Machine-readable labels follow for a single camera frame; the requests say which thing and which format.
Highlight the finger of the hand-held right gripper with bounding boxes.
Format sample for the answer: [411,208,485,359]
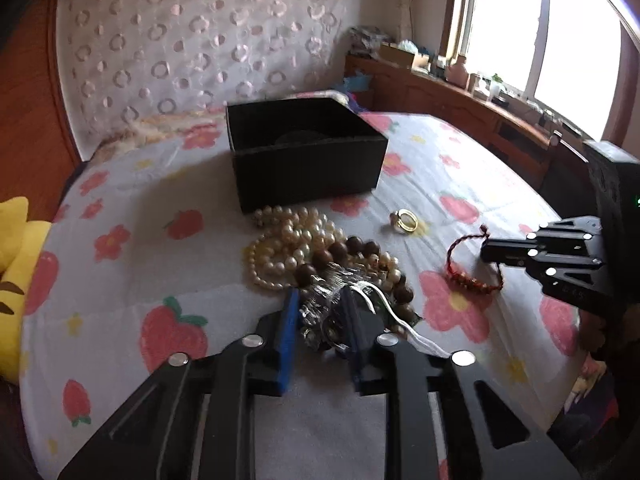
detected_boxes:
[524,259,610,312]
[480,216,607,264]

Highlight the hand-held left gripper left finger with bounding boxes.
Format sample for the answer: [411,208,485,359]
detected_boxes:
[57,287,302,480]

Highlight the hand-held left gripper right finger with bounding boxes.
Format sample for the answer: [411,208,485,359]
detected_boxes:
[342,287,582,480]

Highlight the clear crystal bead bracelet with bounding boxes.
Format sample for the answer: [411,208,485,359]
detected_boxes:
[298,269,373,352]

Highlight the red braided bracelet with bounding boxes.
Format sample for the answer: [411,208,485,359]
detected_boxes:
[446,225,505,292]

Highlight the black cardboard box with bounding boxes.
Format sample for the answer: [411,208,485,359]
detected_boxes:
[225,97,390,216]

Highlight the white ribbon tag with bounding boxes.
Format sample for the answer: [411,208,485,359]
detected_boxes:
[344,282,448,359]

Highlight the colourful printed cloth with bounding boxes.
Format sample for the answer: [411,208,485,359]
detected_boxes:
[562,357,623,428]

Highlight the wooden cabinet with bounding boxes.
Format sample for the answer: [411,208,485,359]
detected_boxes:
[344,54,601,196]

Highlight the strawberry print bedsheet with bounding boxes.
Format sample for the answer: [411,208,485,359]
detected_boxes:
[20,91,601,480]

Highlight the pink bottle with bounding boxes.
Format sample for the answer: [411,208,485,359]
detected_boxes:
[445,55,469,87]

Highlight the window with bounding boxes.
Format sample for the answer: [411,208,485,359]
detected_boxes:
[452,0,640,143]

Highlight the brown cardboard box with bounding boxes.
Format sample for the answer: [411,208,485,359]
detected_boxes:
[379,42,431,70]

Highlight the yellow plush toy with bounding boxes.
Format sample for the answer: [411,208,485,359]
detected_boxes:
[0,196,52,386]

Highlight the white lace headboard cover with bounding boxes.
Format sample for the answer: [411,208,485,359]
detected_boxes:
[54,0,352,147]

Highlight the wooden headboard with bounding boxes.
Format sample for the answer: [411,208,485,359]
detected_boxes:
[0,0,83,223]

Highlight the brown wooden bead bracelet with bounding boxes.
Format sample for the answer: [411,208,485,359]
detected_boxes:
[294,236,423,333]

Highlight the white pearl necklace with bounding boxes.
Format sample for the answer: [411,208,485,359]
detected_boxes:
[243,205,346,292]

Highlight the gold ring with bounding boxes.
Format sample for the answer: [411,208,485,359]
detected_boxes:
[389,208,420,235]

